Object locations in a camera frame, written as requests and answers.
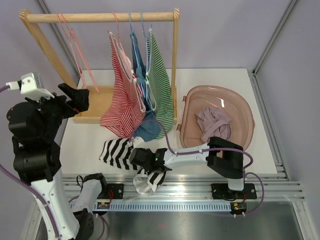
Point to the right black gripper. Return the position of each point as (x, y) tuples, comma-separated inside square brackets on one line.
[(147, 150)]

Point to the blue hanger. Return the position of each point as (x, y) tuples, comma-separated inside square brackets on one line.
[(143, 27), (131, 27)]

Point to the white slotted cable duct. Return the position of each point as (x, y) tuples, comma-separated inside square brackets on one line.
[(163, 207)]

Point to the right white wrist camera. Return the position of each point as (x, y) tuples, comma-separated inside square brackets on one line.
[(138, 142)]

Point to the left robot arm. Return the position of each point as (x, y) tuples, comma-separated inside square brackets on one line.
[(34, 124)]

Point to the pink hanger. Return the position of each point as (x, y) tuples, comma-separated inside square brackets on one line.
[(71, 37), (117, 27), (85, 64)]

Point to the pink plastic basin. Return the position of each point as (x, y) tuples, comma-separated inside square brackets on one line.
[(234, 105)]

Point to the red white striped tank top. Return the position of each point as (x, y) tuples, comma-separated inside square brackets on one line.
[(126, 110)]

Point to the aluminium mounting rail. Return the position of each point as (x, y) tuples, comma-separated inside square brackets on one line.
[(172, 190)]

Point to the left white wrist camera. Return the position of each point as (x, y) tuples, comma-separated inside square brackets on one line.
[(31, 86)]

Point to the black white striped tank top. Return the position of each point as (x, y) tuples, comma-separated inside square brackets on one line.
[(116, 153)]

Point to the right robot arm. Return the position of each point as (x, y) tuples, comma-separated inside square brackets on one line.
[(219, 155)]

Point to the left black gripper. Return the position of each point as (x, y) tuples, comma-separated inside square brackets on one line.
[(79, 102)]

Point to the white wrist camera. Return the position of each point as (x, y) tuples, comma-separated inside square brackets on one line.
[(31, 86), (138, 142)]

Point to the green white striped tank top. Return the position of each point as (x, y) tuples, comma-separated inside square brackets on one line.
[(159, 82)]

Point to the wooden clothes rack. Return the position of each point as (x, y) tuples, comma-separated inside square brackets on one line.
[(99, 102)]

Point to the mauve tank top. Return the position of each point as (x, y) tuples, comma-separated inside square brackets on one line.
[(214, 122)]

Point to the blue tank top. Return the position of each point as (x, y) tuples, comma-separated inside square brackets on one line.
[(148, 130)]

